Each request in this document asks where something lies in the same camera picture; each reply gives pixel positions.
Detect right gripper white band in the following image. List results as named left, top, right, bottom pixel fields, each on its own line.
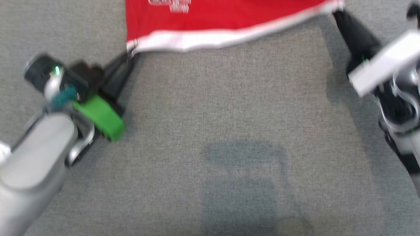
left=332, top=10, right=420, bottom=98

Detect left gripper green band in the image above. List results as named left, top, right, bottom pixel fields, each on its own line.
left=71, top=51, right=136, bottom=143

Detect red and white shirt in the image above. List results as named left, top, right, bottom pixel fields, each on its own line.
left=125, top=0, right=346, bottom=53

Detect grey fabric sofa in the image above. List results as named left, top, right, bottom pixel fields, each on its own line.
left=0, top=0, right=420, bottom=236

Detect teal left camera cable plug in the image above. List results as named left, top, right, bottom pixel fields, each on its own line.
left=51, top=85, right=78, bottom=109

